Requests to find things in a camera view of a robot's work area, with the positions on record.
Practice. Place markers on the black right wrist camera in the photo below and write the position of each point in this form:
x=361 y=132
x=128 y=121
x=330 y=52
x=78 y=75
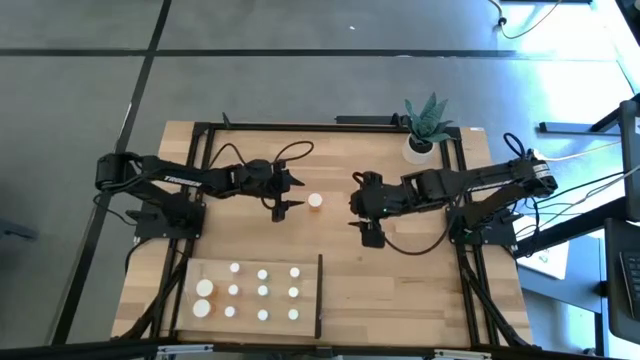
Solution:
x=373 y=237

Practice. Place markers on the black rig beam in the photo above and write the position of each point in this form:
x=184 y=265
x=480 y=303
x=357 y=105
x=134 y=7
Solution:
x=100 y=352

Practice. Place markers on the black flat bar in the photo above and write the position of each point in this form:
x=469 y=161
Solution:
x=365 y=120

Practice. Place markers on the silver metal bracket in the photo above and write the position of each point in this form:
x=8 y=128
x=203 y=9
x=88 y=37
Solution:
x=185 y=350
x=462 y=355

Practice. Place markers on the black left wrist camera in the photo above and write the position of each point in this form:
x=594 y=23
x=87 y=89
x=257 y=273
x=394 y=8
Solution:
x=278 y=215

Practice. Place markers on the black computer monitor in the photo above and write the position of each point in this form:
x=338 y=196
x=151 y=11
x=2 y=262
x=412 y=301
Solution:
x=631 y=165

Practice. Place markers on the white paper sheet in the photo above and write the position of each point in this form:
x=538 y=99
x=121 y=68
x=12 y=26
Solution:
x=547 y=260

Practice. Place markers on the black keyboard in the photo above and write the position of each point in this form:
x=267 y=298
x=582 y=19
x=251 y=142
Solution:
x=625 y=280

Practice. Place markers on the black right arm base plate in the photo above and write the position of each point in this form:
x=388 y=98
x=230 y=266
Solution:
x=500 y=235

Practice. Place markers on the green spiky plant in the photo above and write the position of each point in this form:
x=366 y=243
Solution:
x=427 y=125

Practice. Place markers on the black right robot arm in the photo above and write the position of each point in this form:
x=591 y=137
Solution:
x=490 y=180

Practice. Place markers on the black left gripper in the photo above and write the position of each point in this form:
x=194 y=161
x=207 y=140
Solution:
x=262 y=179

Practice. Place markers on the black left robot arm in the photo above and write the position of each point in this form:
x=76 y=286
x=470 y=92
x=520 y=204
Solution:
x=170 y=177

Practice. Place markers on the grey office desk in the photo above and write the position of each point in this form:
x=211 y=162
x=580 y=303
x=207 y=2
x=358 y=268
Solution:
x=575 y=295

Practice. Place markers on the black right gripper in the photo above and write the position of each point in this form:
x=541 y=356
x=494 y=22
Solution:
x=377 y=197

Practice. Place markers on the white plant pot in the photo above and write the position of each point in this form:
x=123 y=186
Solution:
x=412 y=155

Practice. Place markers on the beige box with cups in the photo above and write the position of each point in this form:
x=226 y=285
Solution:
x=277 y=302

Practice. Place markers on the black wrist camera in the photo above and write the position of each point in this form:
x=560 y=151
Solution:
x=373 y=237
x=278 y=215

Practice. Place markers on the black metal table frame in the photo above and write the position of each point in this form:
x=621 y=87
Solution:
x=300 y=127

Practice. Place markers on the black desk leg base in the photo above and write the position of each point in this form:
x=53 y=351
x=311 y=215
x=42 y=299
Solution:
x=575 y=128

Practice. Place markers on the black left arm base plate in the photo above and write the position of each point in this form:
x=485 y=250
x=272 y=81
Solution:
x=150 y=231

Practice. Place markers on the dark grey flat object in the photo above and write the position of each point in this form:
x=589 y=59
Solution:
x=17 y=231

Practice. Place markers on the black shelf divider post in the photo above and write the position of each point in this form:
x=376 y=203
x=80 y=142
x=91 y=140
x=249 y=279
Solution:
x=318 y=295

